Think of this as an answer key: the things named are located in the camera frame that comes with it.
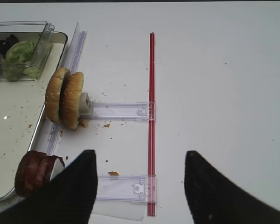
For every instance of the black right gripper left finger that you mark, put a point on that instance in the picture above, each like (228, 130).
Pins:
(67, 199)

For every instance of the right front clear cross rail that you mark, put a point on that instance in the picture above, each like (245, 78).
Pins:
(134, 189)

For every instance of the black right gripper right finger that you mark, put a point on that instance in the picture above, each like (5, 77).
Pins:
(214, 199)

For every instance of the clear cross rail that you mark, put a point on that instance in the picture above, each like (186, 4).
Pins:
(134, 189)
(139, 112)

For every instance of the right red strip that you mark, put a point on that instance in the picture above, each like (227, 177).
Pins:
(151, 130)

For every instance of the green lettuce leaves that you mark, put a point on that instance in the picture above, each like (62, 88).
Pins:
(14, 65)

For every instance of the brown meat patties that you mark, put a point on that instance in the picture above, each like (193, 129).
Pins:
(36, 170)

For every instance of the white pusher block behind sesame buns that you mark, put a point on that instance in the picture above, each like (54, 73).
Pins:
(85, 105)

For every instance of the sesame bun top outer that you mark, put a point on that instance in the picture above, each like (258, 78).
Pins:
(71, 93)

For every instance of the right rear clear cross rail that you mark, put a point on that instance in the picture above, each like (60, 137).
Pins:
(139, 112)

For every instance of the clear plastic container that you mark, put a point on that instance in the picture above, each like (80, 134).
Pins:
(38, 31)

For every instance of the silver metal tray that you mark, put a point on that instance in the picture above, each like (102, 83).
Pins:
(21, 114)

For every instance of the sesame bun top near tray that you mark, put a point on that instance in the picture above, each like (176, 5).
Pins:
(53, 94)

